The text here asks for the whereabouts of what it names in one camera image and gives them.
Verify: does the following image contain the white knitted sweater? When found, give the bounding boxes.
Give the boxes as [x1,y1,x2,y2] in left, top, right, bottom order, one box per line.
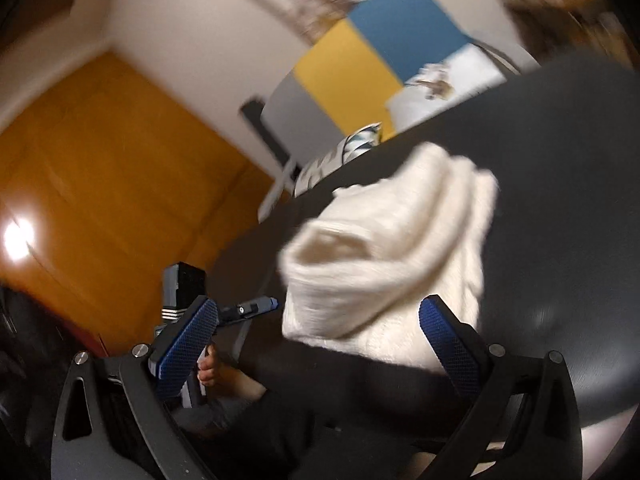
[279,143,499,374]

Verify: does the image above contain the person's left hand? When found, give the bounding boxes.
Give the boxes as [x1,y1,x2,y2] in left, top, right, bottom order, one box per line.
[198,344,236,390]

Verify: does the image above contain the black bed cover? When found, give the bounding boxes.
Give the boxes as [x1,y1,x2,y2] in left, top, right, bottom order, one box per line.
[207,50,639,479]

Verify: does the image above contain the orange wooden wardrobe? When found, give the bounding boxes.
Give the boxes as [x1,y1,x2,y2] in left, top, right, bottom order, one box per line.
[1,52,272,356]

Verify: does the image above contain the patterned white pillow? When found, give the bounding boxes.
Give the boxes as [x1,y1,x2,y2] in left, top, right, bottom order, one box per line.
[294,122,383,197]

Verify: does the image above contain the white cartoon print pillow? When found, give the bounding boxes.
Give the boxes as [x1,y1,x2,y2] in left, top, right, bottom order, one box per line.
[385,44,506,133]

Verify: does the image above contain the grey yellow blue headboard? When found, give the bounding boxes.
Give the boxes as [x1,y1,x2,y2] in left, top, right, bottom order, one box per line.
[260,0,469,166]

